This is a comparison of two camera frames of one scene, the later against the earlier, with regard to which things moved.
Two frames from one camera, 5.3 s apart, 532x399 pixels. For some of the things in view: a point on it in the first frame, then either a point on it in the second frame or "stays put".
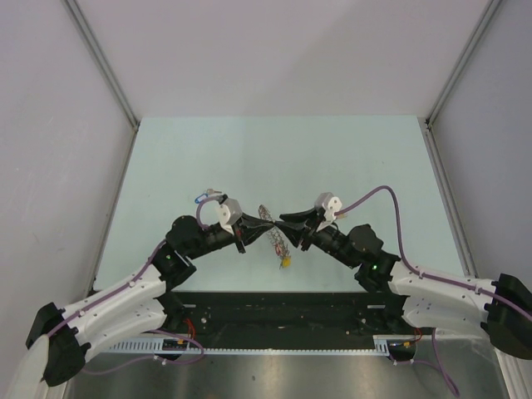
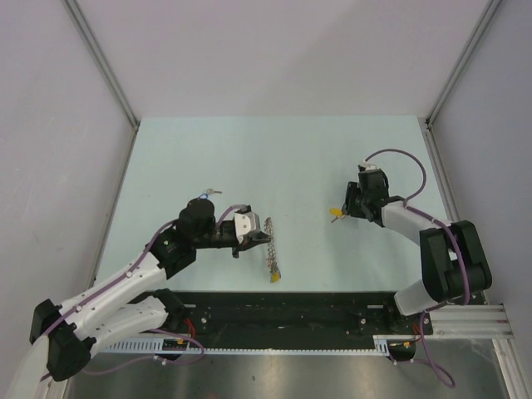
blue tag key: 209,192 stays put
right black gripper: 295,233 to 348,208
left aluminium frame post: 107,72 stays put
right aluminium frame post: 426,122 stays put
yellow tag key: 286,261 to 336,212
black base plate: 283,314 stays put
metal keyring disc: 274,233 to 271,251
